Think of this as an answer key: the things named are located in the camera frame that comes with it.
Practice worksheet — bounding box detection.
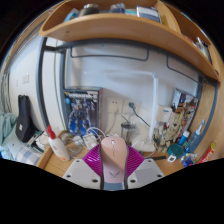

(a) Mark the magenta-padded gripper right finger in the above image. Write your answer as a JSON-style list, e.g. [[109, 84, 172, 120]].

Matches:
[[124, 144, 166, 190]]

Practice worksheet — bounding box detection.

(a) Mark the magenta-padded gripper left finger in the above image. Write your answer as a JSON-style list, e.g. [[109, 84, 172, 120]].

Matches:
[[61, 143, 104, 190]]

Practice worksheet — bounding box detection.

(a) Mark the pink computer mouse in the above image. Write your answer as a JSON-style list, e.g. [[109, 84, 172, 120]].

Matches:
[[99, 135, 129, 192]]

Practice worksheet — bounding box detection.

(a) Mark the black flat strip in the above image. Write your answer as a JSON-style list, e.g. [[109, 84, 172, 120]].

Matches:
[[151, 154, 168, 161]]

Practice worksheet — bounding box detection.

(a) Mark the white pump bottle red cap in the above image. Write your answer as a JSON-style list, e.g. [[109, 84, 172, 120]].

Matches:
[[46, 125, 71, 162]]

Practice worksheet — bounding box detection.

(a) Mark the white charger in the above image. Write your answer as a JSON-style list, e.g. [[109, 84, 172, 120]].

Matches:
[[82, 133, 99, 150]]

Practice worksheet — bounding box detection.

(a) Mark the teal round disc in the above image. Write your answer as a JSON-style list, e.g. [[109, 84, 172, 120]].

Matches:
[[167, 143, 185, 160]]

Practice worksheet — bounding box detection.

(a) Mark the metal cup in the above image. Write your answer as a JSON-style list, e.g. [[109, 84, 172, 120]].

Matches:
[[120, 121, 138, 145]]

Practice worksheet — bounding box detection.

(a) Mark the small blue box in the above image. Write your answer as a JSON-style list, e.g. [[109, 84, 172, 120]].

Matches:
[[181, 153, 198, 168]]

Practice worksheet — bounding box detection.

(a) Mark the tan robot figure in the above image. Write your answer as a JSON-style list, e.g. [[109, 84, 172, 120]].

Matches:
[[153, 109, 188, 154]]

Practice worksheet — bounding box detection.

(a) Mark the blue tube bottle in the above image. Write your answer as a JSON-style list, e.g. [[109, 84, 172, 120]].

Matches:
[[178, 130, 191, 148]]

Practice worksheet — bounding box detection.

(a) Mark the blue white checkered pillow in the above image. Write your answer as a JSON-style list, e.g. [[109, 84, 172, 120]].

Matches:
[[14, 144, 43, 167]]

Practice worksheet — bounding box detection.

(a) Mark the small white box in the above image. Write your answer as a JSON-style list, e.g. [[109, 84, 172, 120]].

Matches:
[[156, 104, 173, 123]]

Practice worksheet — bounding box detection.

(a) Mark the blue robot model kit box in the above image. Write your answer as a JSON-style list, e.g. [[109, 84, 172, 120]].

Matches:
[[63, 87, 103, 138]]

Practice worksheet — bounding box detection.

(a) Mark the red snack can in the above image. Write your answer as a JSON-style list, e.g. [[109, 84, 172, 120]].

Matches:
[[197, 142, 217, 164]]

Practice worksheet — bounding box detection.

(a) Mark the white desk lamp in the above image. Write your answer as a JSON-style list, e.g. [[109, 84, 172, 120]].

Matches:
[[83, 70, 161, 153]]

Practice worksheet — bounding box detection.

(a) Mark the black bag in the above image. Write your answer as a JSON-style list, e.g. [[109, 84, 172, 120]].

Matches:
[[15, 94, 37, 144]]

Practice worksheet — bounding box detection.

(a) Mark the colourful printed box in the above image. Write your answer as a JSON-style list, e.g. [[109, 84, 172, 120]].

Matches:
[[171, 88, 199, 131]]

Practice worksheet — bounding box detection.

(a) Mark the teal blanket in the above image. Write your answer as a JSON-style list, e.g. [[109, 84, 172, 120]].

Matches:
[[0, 111, 18, 144]]

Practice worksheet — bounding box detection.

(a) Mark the wooden shelf unit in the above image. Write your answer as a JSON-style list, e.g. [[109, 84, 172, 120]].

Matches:
[[38, 0, 223, 83]]

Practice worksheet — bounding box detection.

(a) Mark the white coiled cable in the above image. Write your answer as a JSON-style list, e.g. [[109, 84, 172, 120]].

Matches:
[[84, 126, 108, 141]]

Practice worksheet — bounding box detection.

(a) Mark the white wall socket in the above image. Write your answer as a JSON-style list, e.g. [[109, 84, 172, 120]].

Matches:
[[106, 97, 124, 114], [123, 98, 142, 116]]

